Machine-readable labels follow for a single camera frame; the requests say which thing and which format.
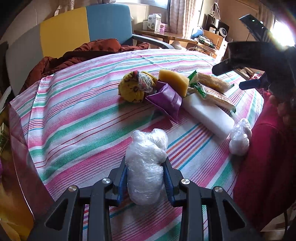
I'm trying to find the yellow knitted toy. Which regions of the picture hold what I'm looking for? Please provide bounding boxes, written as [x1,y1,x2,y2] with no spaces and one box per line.
[118,70,158,103]

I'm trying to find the rust brown quilted jacket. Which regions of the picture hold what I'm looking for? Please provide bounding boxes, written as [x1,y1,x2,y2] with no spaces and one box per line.
[20,39,149,93]

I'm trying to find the cracker pack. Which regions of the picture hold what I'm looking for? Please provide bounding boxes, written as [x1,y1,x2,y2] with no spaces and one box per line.
[188,71,234,94]
[190,82,236,113]

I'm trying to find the person's right hand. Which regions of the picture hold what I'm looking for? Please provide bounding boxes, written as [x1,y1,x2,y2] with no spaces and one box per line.
[269,95,295,126]

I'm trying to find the purple foil packet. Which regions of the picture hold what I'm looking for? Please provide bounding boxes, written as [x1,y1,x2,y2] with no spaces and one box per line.
[146,81,182,123]

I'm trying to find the pink patterned curtain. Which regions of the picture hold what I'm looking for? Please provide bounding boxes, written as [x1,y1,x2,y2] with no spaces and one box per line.
[56,1,202,38]

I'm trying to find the red garment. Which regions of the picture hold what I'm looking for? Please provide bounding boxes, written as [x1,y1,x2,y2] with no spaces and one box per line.
[233,90,295,232]

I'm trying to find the gold tin box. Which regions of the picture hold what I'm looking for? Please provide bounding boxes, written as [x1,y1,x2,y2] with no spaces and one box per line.
[1,105,54,240]

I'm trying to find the wooden side desk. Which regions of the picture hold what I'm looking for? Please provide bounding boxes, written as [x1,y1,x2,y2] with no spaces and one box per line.
[134,30,228,59]

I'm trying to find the yellow sponge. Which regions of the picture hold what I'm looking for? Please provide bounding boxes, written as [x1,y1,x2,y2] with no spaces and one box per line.
[159,69,189,97]

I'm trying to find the grey yellow blue chair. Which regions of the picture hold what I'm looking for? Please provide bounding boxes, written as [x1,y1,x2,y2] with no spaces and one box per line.
[6,4,171,95]

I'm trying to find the striped pink green tablecloth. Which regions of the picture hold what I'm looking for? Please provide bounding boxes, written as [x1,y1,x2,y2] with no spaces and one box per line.
[10,49,239,221]

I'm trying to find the white plastic-wrapped bundle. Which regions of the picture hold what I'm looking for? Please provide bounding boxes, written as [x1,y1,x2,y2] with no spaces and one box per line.
[229,118,252,156]
[125,128,168,205]

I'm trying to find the white foam block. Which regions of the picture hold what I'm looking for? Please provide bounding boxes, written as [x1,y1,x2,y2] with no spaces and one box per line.
[182,93,235,140]

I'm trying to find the white product box on desk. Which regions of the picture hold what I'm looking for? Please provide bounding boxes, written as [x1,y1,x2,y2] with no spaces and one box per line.
[147,14,162,33]

